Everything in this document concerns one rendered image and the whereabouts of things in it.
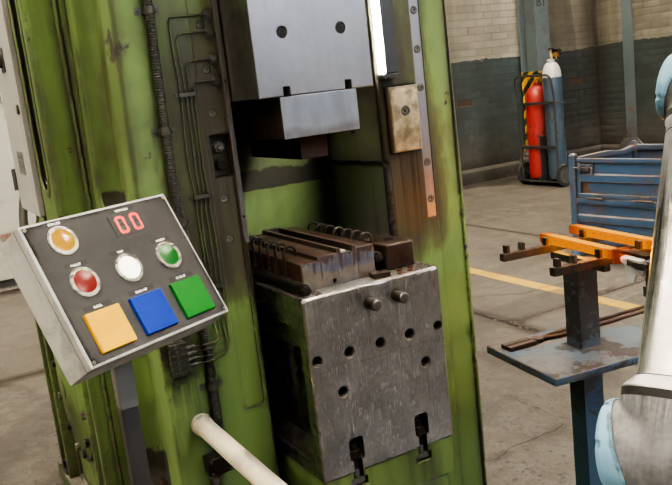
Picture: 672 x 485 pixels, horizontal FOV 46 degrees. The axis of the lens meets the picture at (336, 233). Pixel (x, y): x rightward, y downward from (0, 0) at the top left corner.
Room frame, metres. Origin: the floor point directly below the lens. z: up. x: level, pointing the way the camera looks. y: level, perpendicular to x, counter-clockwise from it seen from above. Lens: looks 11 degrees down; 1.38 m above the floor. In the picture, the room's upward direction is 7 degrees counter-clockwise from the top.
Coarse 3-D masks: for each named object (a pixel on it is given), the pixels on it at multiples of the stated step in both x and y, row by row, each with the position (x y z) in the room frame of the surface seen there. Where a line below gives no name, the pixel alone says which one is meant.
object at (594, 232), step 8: (576, 224) 2.15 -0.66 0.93; (576, 232) 2.13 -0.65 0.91; (592, 232) 2.06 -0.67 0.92; (600, 232) 2.03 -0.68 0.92; (608, 232) 2.01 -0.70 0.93; (616, 232) 2.00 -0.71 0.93; (624, 232) 1.99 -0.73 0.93; (608, 240) 2.01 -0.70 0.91; (616, 240) 1.98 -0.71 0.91; (624, 240) 1.95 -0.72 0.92; (632, 240) 1.93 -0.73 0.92; (648, 240) 1.88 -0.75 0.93; (648, 248) 1.88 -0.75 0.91
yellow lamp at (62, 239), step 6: (54, 234) 1.40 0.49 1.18; (60, 234) 1.41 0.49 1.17; (66, 234) 1.41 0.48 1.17; (54, 240) 1.39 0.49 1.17; (60, 240) 1.40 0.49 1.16; (66, 240) 1.41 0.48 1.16; (72, 240) 1.41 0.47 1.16; (60, 246) 1.39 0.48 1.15; (66, 246) 1.40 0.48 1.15; (72, 246) 1.41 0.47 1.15
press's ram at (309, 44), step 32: (224, 0) 1.88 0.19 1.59; (256, 0) 1.79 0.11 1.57; (288, 0) 1.83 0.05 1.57; (320, 0) 1.86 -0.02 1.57; (352, 0) 1.90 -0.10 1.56; (224, 32) 1.90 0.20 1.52; (256, 32) 1.78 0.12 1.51; (288, 32) 1.82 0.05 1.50; (320, 32) 1.86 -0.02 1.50; (352, 32) 1.90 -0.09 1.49; (256, 64) 1.78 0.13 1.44; (288, 64) 1.82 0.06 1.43; (320, 64) 1.86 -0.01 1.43; (352, 64) 1.90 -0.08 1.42; (256, 96) 1.79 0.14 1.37
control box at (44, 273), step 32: (32, 224) 1.39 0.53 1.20; (64, 224) 1.43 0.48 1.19; (96, 224) 1.47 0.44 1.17; (128, 224) 1.52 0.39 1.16; (160, 224) 1.58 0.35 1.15; (32, 256) 1.35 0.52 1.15; (64, 256) 1.39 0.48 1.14; (96, 256) 1.43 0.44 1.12; (128, 256) 1.47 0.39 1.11; (192, 256) 1.58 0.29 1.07; (32, 288) 1.35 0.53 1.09; (64, 288) 1.35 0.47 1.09; (96, 288) 1.38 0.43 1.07; (128, 288) 1.43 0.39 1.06; (160, 288) 1.48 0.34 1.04; (64, 320) 1.31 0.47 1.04; (128, 320) 1.39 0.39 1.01; (192, 320) 1.48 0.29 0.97; (64, 352) 1.32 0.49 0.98; (96, 352) 1.31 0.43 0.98; (128, 352) 1.35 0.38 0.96
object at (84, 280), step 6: (84, 270) 1.39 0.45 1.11; (78, 276) 1.37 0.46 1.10; (84, 276) 1.38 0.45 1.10; (90, 276) 1.39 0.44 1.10; (78, 282) 1.37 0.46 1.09; (84, 282) 1.37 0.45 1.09; (90, 282) 1.38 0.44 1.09; (96, 282) 1.39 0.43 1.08; (78, 288) 1.36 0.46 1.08; (84, 288) 1.37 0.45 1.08; (90, 288) 1.37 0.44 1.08
